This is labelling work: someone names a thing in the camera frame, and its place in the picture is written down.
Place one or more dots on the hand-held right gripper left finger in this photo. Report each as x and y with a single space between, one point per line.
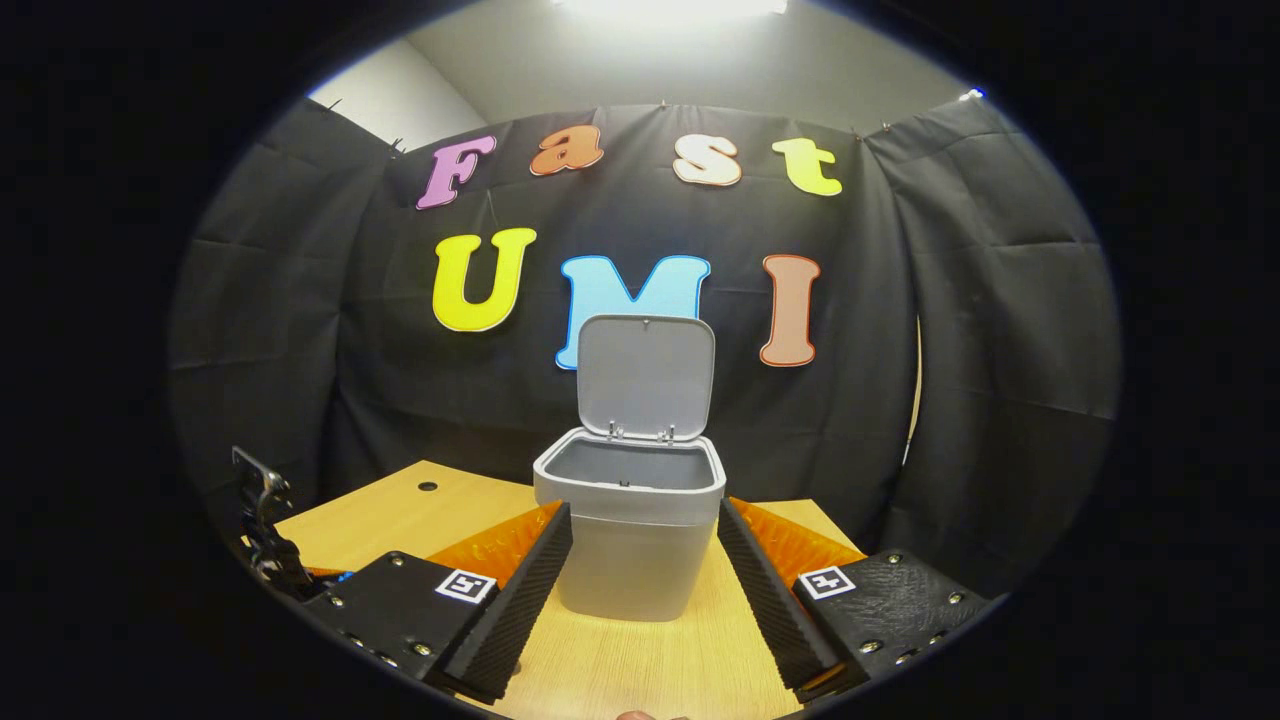
520 605

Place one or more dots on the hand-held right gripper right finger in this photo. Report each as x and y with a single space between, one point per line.
765 605

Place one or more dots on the white desktop garbage bin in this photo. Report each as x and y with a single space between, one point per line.
630 560

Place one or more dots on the wooden desktop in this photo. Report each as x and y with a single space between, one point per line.
640 670

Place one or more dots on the black backdrop cloth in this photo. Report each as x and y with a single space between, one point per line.
300 350

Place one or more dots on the large ceiling light panel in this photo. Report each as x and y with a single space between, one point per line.
670 8

